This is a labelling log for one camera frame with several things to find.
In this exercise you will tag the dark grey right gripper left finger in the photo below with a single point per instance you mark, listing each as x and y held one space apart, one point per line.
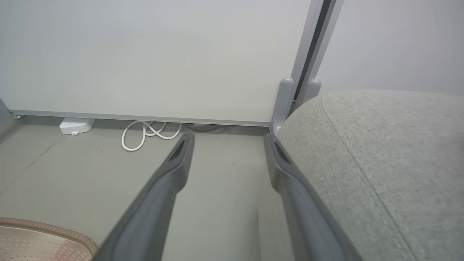
148 217

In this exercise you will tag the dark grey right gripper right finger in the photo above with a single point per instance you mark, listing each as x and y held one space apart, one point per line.
308 221

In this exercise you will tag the beige perforated laundry basket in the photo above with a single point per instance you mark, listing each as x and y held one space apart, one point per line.
40 243

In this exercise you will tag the grey fabric cushion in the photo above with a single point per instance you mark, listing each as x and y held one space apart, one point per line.
391 163

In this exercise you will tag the grey partition foot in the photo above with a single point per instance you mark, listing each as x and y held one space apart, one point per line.
284 101
312 88

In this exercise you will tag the white plastic adapter box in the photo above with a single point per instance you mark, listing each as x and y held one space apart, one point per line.
76 125

